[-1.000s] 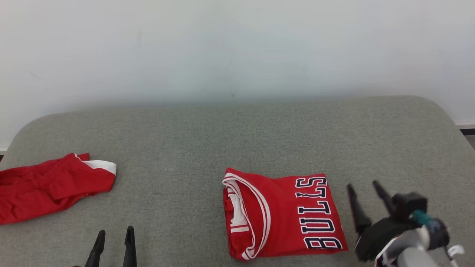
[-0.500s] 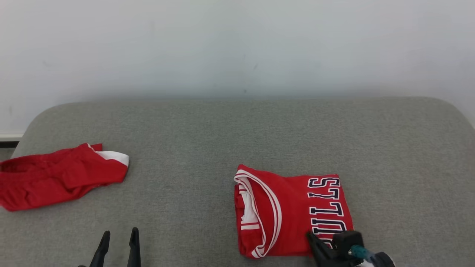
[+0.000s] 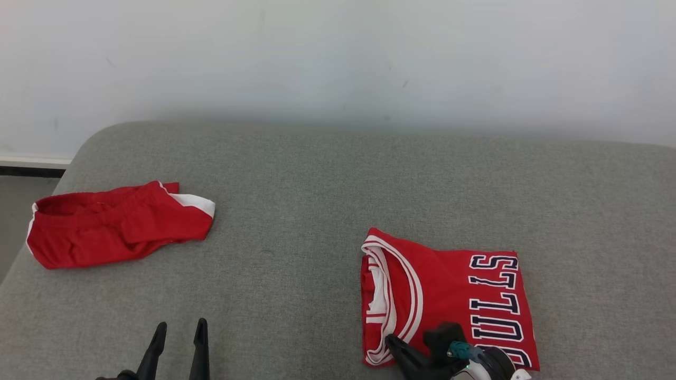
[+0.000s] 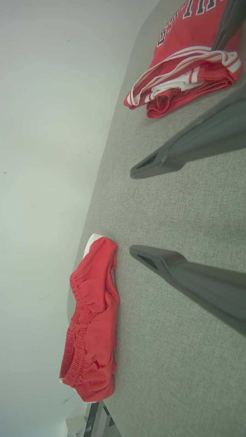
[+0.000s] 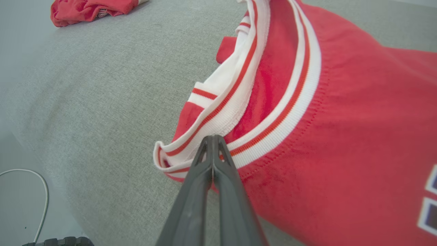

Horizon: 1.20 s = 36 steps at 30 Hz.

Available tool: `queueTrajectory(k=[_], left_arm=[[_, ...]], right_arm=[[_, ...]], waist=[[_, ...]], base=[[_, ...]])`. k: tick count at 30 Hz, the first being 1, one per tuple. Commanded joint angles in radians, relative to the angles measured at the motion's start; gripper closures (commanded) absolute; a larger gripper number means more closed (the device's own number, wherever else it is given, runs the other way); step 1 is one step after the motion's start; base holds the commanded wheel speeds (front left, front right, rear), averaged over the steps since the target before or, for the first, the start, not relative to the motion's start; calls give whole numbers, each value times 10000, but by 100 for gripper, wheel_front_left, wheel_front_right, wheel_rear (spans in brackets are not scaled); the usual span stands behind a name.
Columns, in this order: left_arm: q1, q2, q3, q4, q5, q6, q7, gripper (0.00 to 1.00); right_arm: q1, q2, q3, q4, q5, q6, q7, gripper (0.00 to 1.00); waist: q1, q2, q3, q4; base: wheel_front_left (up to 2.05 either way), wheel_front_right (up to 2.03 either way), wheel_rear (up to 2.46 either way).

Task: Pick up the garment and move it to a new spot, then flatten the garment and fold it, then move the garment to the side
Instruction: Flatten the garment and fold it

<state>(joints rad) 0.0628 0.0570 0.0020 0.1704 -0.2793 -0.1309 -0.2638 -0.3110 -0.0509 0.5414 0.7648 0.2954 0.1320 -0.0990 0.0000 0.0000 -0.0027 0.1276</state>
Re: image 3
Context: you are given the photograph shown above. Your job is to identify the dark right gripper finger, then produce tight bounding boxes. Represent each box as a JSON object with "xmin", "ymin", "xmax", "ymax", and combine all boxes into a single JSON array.
[{"xmin": 384, "ymin": 334, "xmax": 431, "ymax": 380}]

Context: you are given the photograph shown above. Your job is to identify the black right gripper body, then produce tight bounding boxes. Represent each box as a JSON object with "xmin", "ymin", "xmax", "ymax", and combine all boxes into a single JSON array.
[{"xmin": 422, "ymin": 361, "xmax": 463, "ymax": 380}]

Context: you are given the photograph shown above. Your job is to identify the white wall skirting board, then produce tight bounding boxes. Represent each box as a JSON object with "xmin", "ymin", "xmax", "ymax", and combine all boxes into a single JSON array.
[{"xmin": 0, "ymin": 155, "xmax": 72, "ymax": 178}]

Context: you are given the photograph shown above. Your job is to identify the red basketball jersey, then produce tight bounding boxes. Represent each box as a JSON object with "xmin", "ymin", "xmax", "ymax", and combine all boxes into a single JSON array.
[{"xmin": 361, "ymin": 227, "xmax": 541, "ymax": 372}]

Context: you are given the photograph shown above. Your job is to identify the grey fabric sofa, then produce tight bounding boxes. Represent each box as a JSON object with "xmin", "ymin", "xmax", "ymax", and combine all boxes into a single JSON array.
[{"xmin": 0, "ymin": 120, "xmax": 676, "ymax": 380}]

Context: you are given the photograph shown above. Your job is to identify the red shorts with white band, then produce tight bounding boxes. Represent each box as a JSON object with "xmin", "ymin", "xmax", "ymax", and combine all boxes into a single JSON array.
[{"xmin": 25, "ymin": 180, "xmax": 216, "ymax": 270}]

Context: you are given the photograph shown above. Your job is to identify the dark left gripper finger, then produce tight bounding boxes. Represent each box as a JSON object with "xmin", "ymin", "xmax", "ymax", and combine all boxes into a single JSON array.
[
  {"xmin": 189, "ymin": 318, "xmax": 211, "ymax": 380},
  {"xmin": 136, "ymin": 322, "xmax": 168, "ymax": 380}
]

